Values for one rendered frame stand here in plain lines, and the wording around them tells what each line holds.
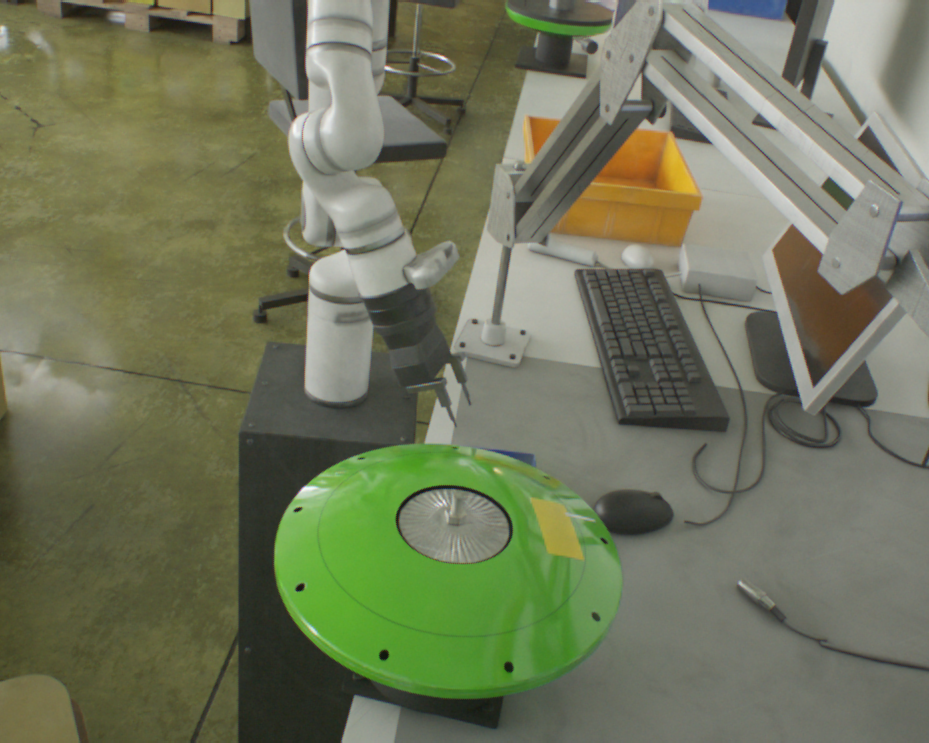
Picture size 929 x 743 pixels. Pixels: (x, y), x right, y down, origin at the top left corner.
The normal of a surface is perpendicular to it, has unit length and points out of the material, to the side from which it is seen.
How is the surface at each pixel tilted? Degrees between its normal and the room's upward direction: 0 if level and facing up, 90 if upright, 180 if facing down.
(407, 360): 73
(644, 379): 6
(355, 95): 42
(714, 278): 90
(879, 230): 90
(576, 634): 24
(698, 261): 0
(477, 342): 0
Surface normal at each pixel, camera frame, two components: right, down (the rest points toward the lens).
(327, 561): -0.22, -0.75
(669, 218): -0.02, 0.58
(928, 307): -0.93, 0.09
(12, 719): 0.11, -0.85
